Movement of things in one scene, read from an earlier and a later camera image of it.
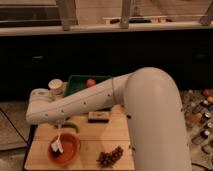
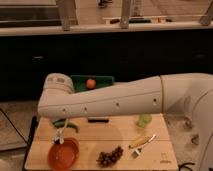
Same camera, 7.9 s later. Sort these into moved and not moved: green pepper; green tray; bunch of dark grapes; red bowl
Moved: red bowl
Not moved: green tray; green pepper; bunch of dark grapes
